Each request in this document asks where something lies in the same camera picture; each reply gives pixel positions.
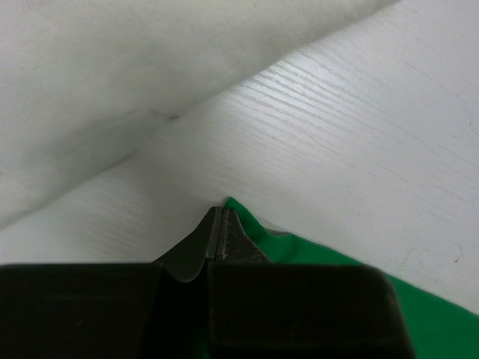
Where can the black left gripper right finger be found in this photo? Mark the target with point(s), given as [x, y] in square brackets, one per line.
[261, 309]

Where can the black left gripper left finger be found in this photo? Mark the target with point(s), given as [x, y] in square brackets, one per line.
[111, 310]

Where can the green t-shirt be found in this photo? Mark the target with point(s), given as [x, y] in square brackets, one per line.
[437, 328]

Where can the white t-shirt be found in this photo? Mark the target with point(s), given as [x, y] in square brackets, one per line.
[83, 83]

